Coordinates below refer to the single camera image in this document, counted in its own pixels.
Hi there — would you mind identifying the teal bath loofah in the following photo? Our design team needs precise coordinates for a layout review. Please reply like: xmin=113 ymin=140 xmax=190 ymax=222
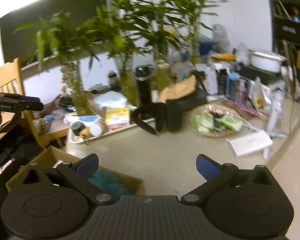
xmin=88 ymin=169 xmax=133 ymax=198

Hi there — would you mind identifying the wooden chair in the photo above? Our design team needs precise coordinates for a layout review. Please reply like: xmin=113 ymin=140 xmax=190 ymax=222
xmin=0 ymin=58 xmax=69 ymax=147

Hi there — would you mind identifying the cardboard box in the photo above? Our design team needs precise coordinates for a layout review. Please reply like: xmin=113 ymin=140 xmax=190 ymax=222
xmin=5 ymin=145 xmax=146 ymax=197

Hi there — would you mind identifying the white plastic tray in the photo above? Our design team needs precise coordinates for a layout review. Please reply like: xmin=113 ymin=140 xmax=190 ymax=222
xmin=63 ymin=115 xmax=135 ymax=144

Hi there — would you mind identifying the white power bank box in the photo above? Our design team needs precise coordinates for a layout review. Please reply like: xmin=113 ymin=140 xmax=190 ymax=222
xmin=226 ymin=131 xmax=273 ymax=157

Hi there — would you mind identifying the green wet wipes pack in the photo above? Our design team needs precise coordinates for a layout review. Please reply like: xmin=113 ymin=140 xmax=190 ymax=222
xmin=219 ymin=115 xmax=243 ymax=132

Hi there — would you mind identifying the yellow medicine box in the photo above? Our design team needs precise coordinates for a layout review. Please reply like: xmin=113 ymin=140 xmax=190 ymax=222
xmin=105 ymin=107 xmax=130 ymax=129

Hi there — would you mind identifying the black speaker cylinder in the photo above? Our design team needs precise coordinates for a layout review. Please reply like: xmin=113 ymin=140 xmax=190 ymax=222
xmin=166 ymin=100 xmax=183 ymax=132

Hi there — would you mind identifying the black zip case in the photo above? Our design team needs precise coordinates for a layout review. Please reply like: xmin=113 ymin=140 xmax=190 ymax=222
xmin=179 ymin=88 xmax=208 ymax=111

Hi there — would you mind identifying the bamboo plant in vase left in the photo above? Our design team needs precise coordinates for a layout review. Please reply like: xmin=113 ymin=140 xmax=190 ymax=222
xmin=14 ymin=11 xmax=99 ymax=116

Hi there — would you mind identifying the bamboo plant in vase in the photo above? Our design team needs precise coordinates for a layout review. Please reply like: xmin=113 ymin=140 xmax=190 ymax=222
xmin=93 ymin=0 xmax=148 ymax=106
xmin=14 ymin=11 xmax=99 ymax=116
xmin=149 ymin=0 xmax=228 ymax=91

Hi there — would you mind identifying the pink soap pump bottle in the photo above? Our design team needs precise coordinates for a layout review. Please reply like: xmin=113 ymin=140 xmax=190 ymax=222
xmin=236 ymin=79 xmax=247 ymax=105

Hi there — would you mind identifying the brown paper envelope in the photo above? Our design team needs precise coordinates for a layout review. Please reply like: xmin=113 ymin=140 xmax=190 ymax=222
xmin=157 ymin=75 xmax=196 ymax=103

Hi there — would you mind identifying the white gimbal tripod stand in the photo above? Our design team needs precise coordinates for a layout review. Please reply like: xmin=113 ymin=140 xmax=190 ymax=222
xmin=262 ymin=80 xmax=288 ymax=160

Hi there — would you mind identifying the black insulated mug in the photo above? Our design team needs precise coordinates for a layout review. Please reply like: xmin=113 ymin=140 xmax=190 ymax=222
xmin=135 ymin=64 xmax=154 ymax=105

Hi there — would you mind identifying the white food container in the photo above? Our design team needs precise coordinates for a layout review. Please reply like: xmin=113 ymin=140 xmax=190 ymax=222
xmin=249 ymin=49 xmax=287 ymax=73

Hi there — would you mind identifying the bamboo plant in vase middle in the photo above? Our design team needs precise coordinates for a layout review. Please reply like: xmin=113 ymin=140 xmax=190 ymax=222
xmin=93 ymin=0 xmax=148 ymax=106

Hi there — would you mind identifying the bamboo plant in vase right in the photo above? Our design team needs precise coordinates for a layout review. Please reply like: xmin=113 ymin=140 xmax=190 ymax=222
xmin=149 ymin=0 xmax=228 ymax=91

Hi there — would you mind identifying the black wall television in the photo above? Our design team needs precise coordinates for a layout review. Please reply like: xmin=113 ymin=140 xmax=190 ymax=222
xmin=0 ymin=0 xmax=106 ymax=66

